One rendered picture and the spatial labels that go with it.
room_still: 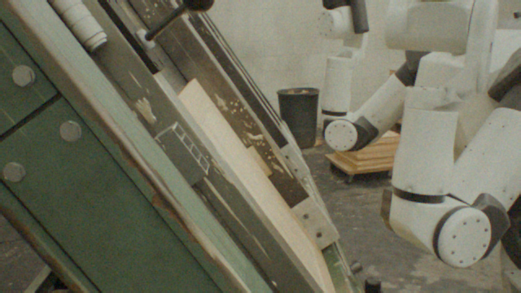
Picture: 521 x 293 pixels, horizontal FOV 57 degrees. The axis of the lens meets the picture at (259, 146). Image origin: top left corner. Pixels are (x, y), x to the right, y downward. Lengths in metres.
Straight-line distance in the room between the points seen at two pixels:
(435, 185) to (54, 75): 0.45
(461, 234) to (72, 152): 0.46
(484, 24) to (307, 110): 4.87
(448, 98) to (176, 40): 0.59
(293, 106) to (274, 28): 1.40
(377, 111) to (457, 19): 0.60
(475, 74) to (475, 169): 0.15
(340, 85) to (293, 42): 5.32
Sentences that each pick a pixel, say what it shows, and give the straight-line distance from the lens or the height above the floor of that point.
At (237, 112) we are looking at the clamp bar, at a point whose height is 1.23.
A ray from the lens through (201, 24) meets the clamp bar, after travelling 1.50.
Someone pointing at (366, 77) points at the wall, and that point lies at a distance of 6.91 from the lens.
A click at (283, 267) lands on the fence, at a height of 1.09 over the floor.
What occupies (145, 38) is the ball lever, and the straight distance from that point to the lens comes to 0.60.
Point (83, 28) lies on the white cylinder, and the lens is 0.57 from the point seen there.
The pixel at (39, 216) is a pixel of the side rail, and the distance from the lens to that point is 0.39.
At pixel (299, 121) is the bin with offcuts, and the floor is 0.32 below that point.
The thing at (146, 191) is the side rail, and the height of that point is 1.29.
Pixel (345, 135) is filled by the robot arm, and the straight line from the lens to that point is 1.16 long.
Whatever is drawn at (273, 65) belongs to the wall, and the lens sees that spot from 6.42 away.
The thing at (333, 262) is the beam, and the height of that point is 0.90.
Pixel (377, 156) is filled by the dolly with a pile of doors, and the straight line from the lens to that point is 4.29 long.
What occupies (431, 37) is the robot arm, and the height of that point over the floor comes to 1.38.
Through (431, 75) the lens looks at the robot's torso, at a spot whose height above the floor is 1.29.
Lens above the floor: 1.40
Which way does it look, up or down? 14 degrees down
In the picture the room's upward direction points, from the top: 3 degrees counter-clockwise
